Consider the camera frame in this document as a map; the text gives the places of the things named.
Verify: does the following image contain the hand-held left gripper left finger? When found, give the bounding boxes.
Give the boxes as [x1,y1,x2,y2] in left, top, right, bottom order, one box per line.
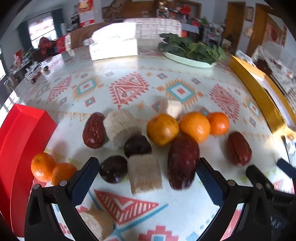
[24,157,102,241]

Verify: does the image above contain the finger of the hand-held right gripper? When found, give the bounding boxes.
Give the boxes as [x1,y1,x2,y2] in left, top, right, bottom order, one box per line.
[277,159,296,180]
[245,165,275,193]

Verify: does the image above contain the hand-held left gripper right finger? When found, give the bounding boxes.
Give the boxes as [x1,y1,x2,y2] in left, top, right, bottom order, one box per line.
[196,158,271,241]

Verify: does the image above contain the small orange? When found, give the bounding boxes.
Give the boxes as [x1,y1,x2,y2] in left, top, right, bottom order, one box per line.
[31,152,56,182]
[206,112,230,136]
[51,163,78,186]

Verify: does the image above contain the large red date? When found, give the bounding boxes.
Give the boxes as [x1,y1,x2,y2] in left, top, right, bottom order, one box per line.
[168,136,200,191]

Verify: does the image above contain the dark purple plum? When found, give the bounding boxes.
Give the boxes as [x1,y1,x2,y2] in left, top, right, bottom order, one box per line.
[99,156,128,184]
[123,135,152,158]

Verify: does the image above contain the large orange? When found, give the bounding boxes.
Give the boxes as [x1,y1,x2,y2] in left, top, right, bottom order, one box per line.
[146,113,180,146]

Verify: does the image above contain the red plastic box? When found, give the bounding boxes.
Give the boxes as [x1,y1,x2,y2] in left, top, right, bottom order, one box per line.
[0,104,58,237]

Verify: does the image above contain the beige cake roll bottom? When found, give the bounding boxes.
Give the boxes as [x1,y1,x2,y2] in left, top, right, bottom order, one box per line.
[79,204,114,241]

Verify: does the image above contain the yellow cardboard box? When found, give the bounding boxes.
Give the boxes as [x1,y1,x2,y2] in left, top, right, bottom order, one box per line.
[229,55,296,133]

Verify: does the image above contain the patterned tablecloth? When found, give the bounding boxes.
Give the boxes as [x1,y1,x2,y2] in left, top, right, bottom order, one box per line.
[0,38,296,241]

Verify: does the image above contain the white plate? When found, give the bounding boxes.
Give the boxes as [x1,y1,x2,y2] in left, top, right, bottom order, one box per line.
[163,51,218,69]

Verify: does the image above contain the white cardboard box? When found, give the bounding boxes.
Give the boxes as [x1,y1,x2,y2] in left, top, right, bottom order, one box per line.
[89,38,139,61]

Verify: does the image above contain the green leafy vegetables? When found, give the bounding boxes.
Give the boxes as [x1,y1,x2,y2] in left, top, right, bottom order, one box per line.
[158,33,228,63]

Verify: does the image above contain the red gift box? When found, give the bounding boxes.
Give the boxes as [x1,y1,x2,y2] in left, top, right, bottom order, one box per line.
[56,35,71,52]

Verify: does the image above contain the wooden door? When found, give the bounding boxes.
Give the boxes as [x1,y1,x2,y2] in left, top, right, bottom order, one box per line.
[246,5,273,56]

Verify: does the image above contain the dark red bouquet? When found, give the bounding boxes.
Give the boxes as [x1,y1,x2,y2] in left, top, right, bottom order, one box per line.
[38,37,56,50]

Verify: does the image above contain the brown chair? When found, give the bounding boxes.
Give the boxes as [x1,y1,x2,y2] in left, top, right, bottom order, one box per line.
[70,22,111,49]

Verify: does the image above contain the window with teal curtains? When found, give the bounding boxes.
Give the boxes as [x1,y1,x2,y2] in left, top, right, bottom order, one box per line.
[18,9,63,49]

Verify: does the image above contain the white patterned chair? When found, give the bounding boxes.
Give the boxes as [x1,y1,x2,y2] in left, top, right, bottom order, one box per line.
[124,18,182,40]

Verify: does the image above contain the wooden staircase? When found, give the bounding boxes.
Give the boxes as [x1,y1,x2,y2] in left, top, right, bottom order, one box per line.
[103,0,155,22]

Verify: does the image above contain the red wall calendar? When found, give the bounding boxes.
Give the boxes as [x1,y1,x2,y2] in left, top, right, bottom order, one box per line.
[79,0,95,25]

